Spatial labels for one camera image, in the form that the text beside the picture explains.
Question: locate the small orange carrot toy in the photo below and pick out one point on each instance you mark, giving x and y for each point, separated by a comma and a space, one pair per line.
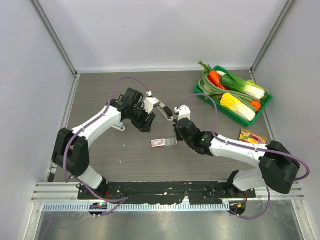
256, 104

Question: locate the bok choy toy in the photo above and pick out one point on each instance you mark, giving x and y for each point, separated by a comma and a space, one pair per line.
247, 87

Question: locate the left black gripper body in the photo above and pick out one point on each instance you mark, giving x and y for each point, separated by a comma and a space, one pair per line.
139, 116

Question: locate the red white staple box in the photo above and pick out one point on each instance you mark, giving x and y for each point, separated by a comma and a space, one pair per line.
164, 142

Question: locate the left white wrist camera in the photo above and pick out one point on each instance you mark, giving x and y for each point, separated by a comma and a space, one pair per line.
150, 102

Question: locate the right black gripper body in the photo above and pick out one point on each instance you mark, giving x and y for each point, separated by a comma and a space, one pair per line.
179, 138

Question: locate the yellow napa cabbage toy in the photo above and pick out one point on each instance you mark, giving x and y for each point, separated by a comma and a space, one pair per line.
236, 106

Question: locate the green plastic basket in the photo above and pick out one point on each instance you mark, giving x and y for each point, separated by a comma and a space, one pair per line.
264, 102

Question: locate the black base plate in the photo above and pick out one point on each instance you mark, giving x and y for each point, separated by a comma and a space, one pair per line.
170, 192

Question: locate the light blue stapler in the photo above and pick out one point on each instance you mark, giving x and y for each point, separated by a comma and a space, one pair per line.
119, 126

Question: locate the colourful snack packet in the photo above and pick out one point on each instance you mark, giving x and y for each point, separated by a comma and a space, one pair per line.
249, 137

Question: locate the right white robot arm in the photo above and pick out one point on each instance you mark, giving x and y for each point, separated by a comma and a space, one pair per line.
273, 166

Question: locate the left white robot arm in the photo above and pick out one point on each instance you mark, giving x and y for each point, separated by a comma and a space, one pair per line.
71, 149

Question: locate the green long beans toy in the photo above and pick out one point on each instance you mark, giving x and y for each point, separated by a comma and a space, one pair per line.
210, 89

